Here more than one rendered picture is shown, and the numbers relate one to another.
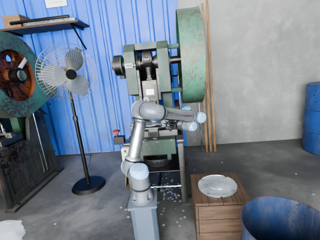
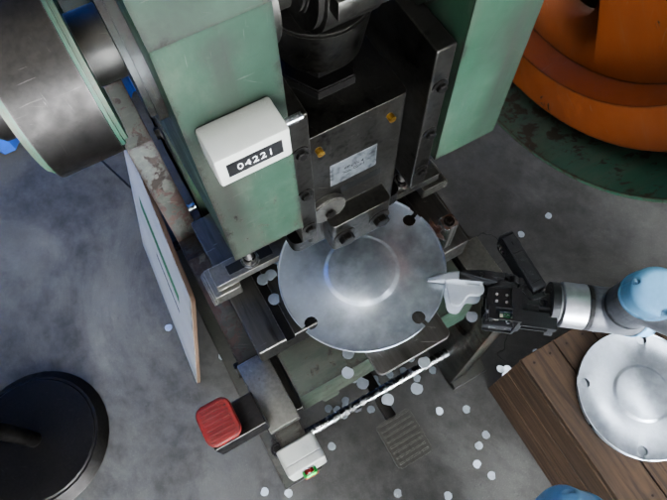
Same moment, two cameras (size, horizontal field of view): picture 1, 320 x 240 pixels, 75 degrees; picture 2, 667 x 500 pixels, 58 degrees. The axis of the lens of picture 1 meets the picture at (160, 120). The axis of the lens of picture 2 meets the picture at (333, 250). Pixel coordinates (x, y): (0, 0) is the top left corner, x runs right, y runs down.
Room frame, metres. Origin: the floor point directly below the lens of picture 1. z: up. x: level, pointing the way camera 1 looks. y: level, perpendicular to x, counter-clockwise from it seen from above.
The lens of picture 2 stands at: (1.58, 0.32, 1.75)
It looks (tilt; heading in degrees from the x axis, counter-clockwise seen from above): 66 degrees down; 328
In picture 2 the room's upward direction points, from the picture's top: 2 degrees counter-clockwise
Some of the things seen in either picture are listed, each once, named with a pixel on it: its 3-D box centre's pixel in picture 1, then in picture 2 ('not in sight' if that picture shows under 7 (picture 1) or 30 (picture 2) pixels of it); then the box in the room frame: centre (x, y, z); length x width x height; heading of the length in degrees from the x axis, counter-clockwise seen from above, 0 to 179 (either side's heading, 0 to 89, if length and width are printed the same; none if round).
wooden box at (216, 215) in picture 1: (217, 205); (609, 407); (1.41, -0.39, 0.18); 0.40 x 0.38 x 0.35; 175
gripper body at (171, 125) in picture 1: (173, 125); (518, 304); (1.68, -0.11, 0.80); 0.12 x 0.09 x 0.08; 47
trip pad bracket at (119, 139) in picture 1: (120, 145); (241, 427); (1.81, 0.39, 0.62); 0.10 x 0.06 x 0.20; 85
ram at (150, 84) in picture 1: (150, 94); (336, 152); (1.97, 0.06, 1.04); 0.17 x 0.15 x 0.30; 175
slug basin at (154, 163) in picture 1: (158, 157); not in sight; (2.01, 0.06, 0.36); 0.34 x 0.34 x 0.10
